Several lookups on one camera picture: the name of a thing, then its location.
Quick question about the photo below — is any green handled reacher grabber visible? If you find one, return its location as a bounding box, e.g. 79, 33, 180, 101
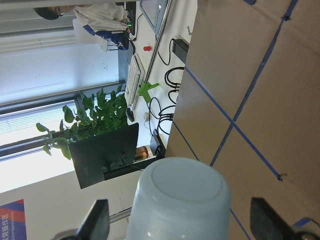
138, 0, 173, 104

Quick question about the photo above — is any black computer monitor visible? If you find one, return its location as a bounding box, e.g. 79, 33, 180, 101
68, 123, 139, 189

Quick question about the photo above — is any light blue plastic cup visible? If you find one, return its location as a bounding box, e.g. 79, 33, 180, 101
125, 157, 231, 240

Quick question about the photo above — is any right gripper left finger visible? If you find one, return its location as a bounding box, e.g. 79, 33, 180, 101
76, 199, 110, 240

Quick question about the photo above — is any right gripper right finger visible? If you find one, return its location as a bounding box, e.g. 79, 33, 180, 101
250, 197, 294, 240

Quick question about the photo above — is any black power adapter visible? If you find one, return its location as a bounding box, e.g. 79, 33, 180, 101
172, 38, 189, 64

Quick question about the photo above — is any person in white jacket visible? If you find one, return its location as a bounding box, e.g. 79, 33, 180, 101
34, 2, 131, 51

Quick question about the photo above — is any green potted plant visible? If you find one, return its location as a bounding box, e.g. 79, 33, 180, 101
36, 85, 128, 160

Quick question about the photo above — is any white keyboard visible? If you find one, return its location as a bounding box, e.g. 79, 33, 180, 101
124, 53, 145, 110

